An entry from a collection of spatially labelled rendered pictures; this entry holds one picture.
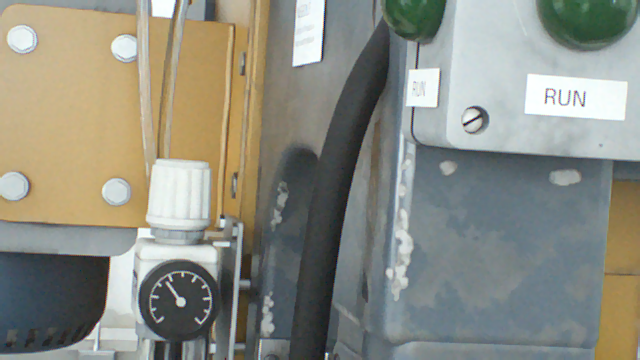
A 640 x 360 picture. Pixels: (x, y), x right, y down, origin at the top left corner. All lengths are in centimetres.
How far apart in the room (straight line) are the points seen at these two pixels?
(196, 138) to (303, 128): 24
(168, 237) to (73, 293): 23
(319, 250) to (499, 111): 9
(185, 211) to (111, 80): 18
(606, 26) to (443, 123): 5
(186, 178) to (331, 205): 20
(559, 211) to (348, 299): 8
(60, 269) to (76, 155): 9
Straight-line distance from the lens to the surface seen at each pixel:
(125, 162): 78
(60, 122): 77
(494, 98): 37
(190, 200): 61
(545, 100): 38
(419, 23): 38
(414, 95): 39
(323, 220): 42
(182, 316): 60
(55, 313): 83
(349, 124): 42
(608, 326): 77
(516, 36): 37
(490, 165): 42
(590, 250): 43
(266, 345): 62
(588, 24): 37
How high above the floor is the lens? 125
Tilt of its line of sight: 3 degrees down
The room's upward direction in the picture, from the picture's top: 4 degrees clockwise
